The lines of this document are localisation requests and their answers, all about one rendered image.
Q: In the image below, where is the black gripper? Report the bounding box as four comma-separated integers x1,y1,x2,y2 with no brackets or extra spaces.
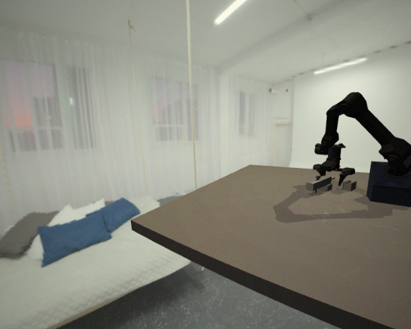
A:
312,156,355,186

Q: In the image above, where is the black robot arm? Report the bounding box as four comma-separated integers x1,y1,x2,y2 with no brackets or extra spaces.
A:
314,92,411,178

